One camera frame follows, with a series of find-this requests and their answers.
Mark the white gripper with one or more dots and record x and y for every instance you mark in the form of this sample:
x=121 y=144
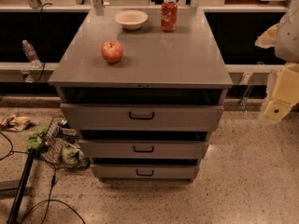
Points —
x=288 y=37

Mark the red apple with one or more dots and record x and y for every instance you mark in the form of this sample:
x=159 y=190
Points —
x=112 y=51

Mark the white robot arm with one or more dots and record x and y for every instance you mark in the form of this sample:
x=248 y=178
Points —
x=282 y=85

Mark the red soda can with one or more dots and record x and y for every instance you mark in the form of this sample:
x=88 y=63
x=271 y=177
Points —
x=169 y=15

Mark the grey drawer cabinet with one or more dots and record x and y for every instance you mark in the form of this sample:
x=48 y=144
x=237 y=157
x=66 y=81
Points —
x=183 y=67

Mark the white ceramic bowl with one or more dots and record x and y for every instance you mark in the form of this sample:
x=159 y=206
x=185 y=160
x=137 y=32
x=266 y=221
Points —
x=131 y=19

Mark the middle grey drawer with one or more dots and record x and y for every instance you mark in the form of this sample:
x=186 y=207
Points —
x=142 y=150

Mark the grey drawer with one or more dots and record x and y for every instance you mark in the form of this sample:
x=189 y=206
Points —
x=142 y=150
x=144 y=172
x=165 y=118

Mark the bottom grey drawer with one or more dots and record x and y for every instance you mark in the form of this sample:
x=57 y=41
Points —
x=144 y=172

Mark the top grey drawer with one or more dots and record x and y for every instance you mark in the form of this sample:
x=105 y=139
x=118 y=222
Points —
x=165 y=118

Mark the green snack bag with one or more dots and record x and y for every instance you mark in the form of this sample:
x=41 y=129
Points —
x=71 y=155

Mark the clear plastic water bottle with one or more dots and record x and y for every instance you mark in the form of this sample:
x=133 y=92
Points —
x=31 y=54

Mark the green cloth on pole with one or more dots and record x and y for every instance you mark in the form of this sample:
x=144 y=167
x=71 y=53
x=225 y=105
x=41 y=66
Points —
x=35 y=139

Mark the crumpled snack wrapper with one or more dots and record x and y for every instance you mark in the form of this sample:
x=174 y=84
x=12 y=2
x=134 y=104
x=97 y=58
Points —
x=14 y=123

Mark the black metal pole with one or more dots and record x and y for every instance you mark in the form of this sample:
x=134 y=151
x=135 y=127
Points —
x=12 y=219

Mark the wire mesh basket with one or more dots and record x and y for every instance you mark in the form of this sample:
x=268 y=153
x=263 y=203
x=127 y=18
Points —
x=59 y=133

